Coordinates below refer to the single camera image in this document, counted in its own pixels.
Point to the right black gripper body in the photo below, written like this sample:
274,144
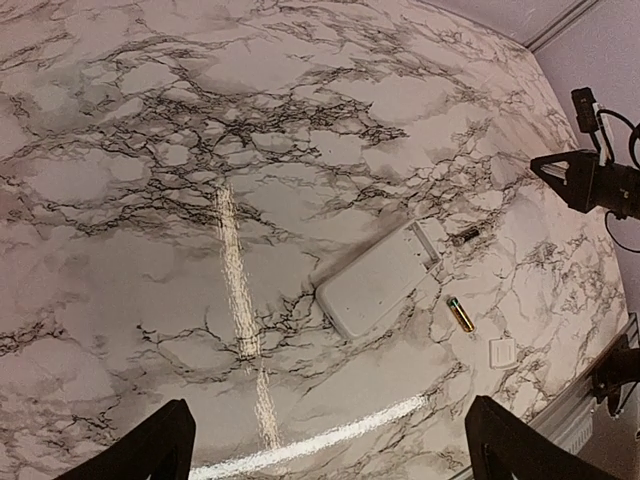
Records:
583,181

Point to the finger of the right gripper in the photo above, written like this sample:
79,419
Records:
552,170

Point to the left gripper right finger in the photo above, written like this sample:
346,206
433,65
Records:
503,447

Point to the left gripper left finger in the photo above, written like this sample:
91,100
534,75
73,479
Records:
160,447

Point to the white battery cover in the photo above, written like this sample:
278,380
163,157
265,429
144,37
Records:
502,353

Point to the black AAA battery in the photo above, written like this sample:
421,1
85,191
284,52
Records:
466,236

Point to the batteries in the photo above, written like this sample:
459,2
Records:
460,314

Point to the white remote control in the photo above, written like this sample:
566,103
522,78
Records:
360,294

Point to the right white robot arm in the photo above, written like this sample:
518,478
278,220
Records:
619,182

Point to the front aluminium rail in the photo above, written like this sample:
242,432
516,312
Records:
568,421

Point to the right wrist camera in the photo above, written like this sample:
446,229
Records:
591,122

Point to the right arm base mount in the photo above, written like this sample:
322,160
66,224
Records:
618,367

